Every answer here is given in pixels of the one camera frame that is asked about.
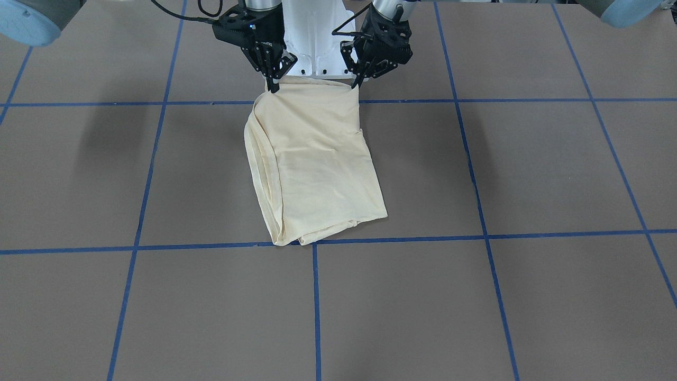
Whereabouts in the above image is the brown table mat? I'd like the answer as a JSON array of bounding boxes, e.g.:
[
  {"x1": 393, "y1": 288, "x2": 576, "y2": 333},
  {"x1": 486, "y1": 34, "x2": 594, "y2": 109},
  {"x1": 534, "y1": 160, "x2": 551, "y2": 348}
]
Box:
[{"x1": 2, "y1": 1, "x2": 676, "y2": 380}]

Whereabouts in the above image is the beige long-sleeve printed shirt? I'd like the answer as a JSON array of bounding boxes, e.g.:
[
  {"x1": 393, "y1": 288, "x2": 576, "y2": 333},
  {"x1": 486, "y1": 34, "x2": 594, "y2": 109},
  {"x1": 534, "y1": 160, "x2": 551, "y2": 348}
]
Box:
[{"x1": 244, "y1": 76, "x2": 388, "y2": 246}]

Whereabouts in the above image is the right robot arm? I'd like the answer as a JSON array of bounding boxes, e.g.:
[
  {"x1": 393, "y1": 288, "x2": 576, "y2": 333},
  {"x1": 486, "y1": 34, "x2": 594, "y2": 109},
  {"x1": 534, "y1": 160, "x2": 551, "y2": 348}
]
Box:
[{"x1": 1, "y1": 1, "x2": 298, "y2": 93}]

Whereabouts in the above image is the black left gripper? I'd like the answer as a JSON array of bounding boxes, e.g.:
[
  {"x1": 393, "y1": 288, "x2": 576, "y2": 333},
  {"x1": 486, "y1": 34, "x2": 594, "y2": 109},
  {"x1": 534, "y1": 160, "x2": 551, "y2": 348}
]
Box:
[{"x1": 340, "y1": 4, "x2": 414, "y2": 88}]

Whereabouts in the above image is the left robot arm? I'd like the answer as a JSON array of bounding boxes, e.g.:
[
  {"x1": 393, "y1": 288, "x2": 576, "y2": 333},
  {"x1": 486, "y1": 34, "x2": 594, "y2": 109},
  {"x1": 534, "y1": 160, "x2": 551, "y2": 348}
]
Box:
[{"x1": 332, "y1": 1, "x2": 675, "y2": 88}]

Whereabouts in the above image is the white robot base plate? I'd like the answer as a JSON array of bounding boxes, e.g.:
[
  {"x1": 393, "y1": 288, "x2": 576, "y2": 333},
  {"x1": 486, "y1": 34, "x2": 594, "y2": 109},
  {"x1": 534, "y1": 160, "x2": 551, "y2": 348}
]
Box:
[{"x1": 264, "y1": 1, "x2": 354, "y2": 80}]

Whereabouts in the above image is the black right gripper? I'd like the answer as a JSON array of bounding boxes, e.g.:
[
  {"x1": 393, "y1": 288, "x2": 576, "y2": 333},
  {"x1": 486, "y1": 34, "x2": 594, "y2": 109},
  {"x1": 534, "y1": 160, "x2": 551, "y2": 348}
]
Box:
[{"x1": 212, "y1": 4, "x2": 298, "y2": 93}]

